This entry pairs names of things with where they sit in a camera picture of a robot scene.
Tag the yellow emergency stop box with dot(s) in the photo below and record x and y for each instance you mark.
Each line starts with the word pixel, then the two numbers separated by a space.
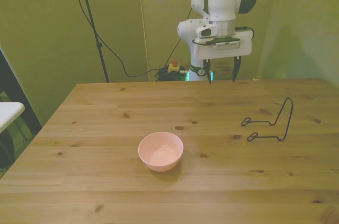
pixel 174 67

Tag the black camera stand pole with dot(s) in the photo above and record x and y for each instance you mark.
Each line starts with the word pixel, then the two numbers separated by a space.
pixel 91 20

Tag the pink plastic bowl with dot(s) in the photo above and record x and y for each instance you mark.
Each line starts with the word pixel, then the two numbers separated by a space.
pixel 160 152

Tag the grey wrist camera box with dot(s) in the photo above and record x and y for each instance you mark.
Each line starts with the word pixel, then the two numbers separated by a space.
pixel 225 42

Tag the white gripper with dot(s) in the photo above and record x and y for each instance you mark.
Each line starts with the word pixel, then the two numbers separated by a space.
pixel 225 52

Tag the black slanted panel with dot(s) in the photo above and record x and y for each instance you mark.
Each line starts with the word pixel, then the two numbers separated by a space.
pixel 18 97

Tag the white side table top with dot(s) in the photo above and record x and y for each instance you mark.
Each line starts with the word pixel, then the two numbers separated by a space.
pixel 9 112

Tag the brown wooden pedestal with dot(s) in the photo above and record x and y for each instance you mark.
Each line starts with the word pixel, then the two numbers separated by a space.
pixel 222 67

